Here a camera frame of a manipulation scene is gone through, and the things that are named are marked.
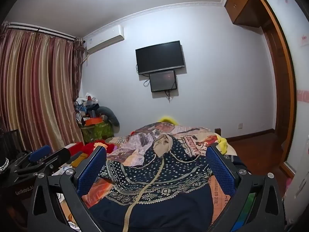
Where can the small black wall monitor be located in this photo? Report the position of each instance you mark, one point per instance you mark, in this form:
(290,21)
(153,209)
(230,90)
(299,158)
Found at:
(163,81)

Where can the wooden bedpost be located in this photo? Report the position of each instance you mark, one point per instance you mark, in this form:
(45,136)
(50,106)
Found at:
(218,131)

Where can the wooden door frame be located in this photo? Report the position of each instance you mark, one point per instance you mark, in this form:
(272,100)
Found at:
(277,82)

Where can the red box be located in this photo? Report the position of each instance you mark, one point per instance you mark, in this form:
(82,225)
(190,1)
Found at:
(73,147)

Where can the wooden overhead cabinet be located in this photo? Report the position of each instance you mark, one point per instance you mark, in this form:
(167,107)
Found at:
(241,2)

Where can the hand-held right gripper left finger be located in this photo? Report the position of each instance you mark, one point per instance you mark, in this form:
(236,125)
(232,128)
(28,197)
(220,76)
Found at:
(93,171)

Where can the black chair back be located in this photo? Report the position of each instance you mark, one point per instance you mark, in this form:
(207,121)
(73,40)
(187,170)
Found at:
(9,142)

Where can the white air conditioner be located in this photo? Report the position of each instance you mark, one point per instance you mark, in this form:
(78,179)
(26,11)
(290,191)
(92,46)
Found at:
(103,41)

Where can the pile of clutter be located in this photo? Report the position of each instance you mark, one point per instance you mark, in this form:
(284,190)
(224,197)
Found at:
(83,106)

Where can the printed blanket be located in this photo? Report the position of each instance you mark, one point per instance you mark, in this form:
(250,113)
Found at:
(193,145)

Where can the curtain rod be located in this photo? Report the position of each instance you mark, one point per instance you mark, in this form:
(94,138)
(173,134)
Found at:
(43,31)

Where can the white wall socket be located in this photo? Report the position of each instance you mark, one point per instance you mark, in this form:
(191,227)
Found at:
(239,125)

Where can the striped red gold curtain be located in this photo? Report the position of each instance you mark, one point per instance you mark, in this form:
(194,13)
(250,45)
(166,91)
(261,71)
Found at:
(38,84)

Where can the yellow blanket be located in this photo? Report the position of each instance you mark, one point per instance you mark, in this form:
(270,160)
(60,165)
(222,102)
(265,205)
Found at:
(223,145)

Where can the grey pillow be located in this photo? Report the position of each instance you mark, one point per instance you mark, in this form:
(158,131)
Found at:
(112,117)

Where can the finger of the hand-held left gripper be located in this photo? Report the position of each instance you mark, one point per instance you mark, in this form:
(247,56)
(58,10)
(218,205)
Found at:
(59,155)
(38,152)

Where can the black wall television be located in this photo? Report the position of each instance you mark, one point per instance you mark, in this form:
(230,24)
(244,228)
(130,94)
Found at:
(160,56)

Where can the navy patterned hoodie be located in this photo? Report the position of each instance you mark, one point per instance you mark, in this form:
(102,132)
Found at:
(157,174)

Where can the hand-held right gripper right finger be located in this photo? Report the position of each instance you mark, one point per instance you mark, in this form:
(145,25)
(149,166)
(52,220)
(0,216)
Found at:
(221,171)

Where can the white sliding wardrobe door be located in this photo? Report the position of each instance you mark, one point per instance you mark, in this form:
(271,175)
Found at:
(289,41)

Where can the red plush toy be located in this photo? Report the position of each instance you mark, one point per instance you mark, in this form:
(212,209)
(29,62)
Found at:
(90,146)

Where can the orange box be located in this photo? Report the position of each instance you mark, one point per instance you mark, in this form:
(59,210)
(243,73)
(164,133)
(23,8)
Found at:
(93,121)

